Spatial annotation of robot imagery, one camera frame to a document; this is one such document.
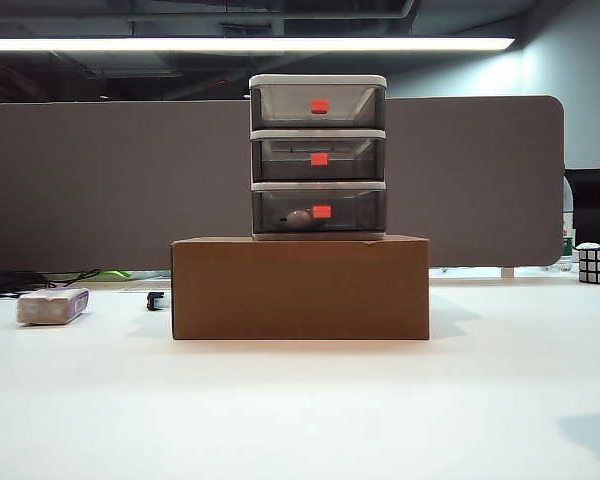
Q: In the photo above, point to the smoky drawer with slotted back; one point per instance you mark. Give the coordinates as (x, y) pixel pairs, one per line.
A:
(280, 162)

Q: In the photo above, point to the smoky drawer with plain interior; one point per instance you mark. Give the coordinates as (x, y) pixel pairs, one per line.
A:
(280, 107)

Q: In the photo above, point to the brown cardboard box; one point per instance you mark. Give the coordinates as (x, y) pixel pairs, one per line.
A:
(300, 290)

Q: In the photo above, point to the small black clip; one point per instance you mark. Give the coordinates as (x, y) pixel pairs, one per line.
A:
(155, 300)

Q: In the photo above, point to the grey desk partition panel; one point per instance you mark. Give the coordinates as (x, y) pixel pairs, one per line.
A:
(130, 200)

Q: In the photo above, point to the green flat object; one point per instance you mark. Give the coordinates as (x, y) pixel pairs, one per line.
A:
(115, 273)

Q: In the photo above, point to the long ceiling light strip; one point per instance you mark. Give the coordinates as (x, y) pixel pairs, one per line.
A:
(230, 44)

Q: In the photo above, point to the white partition foot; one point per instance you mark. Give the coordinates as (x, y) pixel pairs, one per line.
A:
(508, 272)

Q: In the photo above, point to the tissue pack with purple label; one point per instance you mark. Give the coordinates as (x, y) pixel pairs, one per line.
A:
(50, 306)

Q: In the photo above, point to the white drawer cabinet frame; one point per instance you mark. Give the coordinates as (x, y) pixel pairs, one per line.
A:
(317, 80)

